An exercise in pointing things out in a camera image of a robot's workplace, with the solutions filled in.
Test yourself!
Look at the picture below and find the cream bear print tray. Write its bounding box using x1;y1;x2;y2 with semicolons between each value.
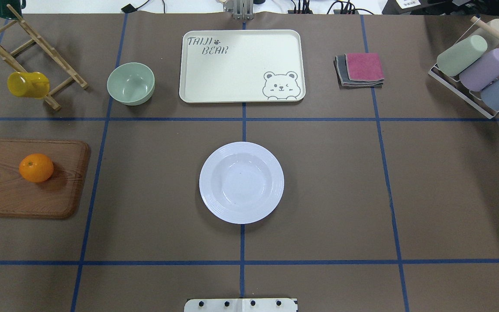
179;29;306;103

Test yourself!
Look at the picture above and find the orange fruit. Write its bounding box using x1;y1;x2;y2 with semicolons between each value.
19;153;54;183

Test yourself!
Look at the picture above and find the white ribbed plate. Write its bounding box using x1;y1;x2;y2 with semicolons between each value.
199;142;285;224

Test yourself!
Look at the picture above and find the grey folded cloth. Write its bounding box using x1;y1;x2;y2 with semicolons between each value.
334;54;384;87

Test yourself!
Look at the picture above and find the pale green bowl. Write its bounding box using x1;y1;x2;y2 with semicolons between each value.
107;62;155;105

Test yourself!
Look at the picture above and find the pink folded cloth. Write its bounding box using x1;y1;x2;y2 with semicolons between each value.
345;53;385;82

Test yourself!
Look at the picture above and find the pale green cup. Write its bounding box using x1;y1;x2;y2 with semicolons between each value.
436;35;488;77

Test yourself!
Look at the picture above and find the yellow plastic mug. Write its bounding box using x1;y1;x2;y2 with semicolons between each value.
6;72;50;99

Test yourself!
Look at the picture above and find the lilac cup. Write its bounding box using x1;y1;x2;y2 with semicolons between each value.
459;48;499;91

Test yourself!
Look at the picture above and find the wooden cutting board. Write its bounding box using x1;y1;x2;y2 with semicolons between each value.
0;138;91;219

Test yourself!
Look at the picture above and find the wooden mug drying rack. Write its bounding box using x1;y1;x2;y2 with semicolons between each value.
0;17;88;111

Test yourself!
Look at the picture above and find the dark green mug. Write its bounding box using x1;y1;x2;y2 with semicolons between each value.
0;0;26;20

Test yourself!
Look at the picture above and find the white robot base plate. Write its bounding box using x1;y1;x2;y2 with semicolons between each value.
184;298;298;312

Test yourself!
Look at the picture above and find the white wire cup rack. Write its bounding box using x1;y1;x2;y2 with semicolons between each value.
428;16;499;119

